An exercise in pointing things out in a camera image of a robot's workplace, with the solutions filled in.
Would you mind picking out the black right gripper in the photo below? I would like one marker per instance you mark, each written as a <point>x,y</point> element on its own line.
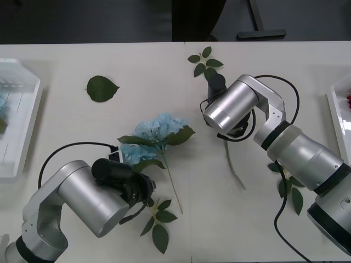
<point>237,133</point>

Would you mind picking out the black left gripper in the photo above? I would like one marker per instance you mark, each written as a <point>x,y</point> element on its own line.
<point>138,190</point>

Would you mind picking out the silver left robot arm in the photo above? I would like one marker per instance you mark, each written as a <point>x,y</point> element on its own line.
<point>82,197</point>

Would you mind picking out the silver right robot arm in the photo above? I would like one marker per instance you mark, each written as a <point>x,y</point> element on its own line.
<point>233,104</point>

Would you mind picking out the loose five-leaf green twig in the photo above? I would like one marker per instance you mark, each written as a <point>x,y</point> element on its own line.
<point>201,68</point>
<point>160,238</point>
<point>297,201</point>

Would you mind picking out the black stand foot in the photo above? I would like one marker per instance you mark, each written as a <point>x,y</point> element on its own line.
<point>260,33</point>

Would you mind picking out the shallow white box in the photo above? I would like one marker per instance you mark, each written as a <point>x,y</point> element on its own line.
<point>340,123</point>
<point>24,115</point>

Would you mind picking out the large single green leaf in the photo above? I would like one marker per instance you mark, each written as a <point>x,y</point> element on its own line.
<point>101,89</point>

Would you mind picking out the person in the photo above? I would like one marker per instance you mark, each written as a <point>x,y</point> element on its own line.
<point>192,19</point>

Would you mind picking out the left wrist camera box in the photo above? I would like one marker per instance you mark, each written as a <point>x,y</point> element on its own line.
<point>118,156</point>

